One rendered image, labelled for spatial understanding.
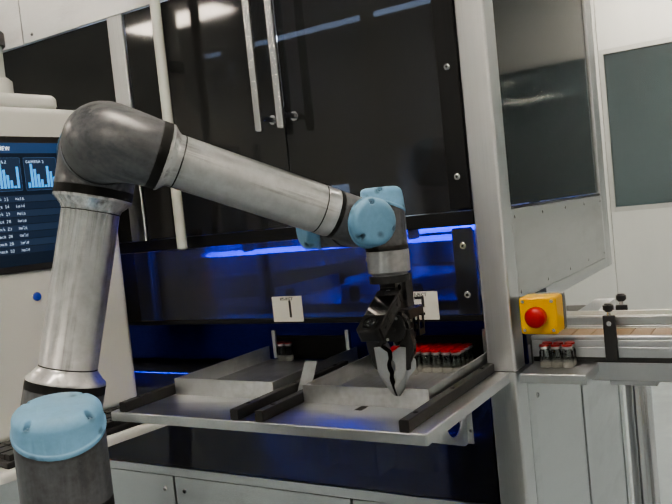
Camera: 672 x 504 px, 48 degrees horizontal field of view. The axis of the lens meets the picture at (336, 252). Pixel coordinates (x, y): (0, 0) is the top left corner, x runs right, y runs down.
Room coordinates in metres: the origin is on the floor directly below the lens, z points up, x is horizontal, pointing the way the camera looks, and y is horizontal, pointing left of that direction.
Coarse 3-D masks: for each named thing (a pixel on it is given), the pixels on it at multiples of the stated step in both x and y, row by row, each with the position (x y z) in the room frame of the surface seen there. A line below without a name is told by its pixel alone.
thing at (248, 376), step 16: (256, 352) 1.84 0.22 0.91; (352, 352) 1.73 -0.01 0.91; (208, 368) 1.68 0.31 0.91; (224, 368) 1.73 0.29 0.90; (240, 368) 1.78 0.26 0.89; (256, 368) 1.78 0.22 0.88; (272, 368) 1.76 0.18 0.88; (288, 368) 1.74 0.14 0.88; (320, 368) 1.61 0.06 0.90; (176, 384) 1.59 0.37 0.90; (192, 384) 1.57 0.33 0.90; (208, 384) 1.54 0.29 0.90; (224, 384) 1.52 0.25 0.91; (240, 384) 1.50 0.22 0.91; (256, 384) 1.48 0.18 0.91; (272, 384) 1.46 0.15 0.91
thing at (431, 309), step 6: (414, 294) 1.58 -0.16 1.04; (420, 294) 1.57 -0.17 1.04; (426, 294) 1.56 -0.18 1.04; (432, 294) 1.55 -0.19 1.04; (414, 300) 1.58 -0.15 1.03; (420, 300) 1.57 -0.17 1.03; (426, 300) 1.56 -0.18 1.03; (432, 300) 1.56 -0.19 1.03; (426, 306) 1.56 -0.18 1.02; (432, 306) 1.56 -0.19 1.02; (438, 306) 1.55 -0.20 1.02; (426, 312) 1.56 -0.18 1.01; (432, 312) 1.56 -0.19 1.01; (438, 312) 1.55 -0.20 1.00; (420, 318) 1.57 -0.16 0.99; (426, 318) 1.56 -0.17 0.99; (432, 318) 1.56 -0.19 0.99; (438, 318) 1.55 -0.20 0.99
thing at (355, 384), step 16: (352, 368) 1.56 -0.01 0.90; (368, 368) 1.62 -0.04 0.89; (464, 368) 1.42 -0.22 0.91; (304, 384) 1.41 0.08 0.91; (320, 384) 1.45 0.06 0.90; (336, 384) 1.50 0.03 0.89; (352, 384) 1.51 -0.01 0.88; (368, 384) 1.50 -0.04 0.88; (384, 384) 1.48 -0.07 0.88; (416, 384) 1.45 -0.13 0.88; (432, 384) 1.44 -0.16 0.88; (448, 384) 1.35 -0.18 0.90; (304, 400) 1.41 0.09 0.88; (320, 400) 1.39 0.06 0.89; (336, 400) 1.37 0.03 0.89; (352, 400) 1.35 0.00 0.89; (368, 400) 1.34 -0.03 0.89; (384, 400) 1.32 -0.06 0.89; (400, 400) 1.30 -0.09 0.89; (416, 400) 1.29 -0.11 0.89
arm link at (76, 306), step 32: (64, 160) 1.07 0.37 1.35; (64, 192) 1.09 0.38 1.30; (96, 192) 1.09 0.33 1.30; (128, 192) 1.13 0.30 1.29; (64, 224) 1.10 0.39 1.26; (96, 224) 1.10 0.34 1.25; (64, 256) 1.09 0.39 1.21; (96, 256) 1.10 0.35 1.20; (64, 288) 1.08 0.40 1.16; (96, 288) 1.10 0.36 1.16; (64, 320) 1.08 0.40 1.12; (96, 320) 1.10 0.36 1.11; (64, 352) 1.08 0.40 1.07; (96, 352) 1.11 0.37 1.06; (32, 384) 1.06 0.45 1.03; (64, 384) 1.06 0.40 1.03; (96, 384) 1.09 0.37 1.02
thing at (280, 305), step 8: (288, 296) 1.74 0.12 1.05; (296, 296) 1.73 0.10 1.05; (272, 304) 1.77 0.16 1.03; (280, 304) 1.76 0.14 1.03; (288, 304) 1.75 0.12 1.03; (296, 304) 1.73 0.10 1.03; (280, 312) 1.76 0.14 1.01; (288, 312) 1.75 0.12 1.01; (296, 312) 1.73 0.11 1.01; (280, 320) 1.76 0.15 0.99; (288, 320) 1.75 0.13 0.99; (296, 320) 1.74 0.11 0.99
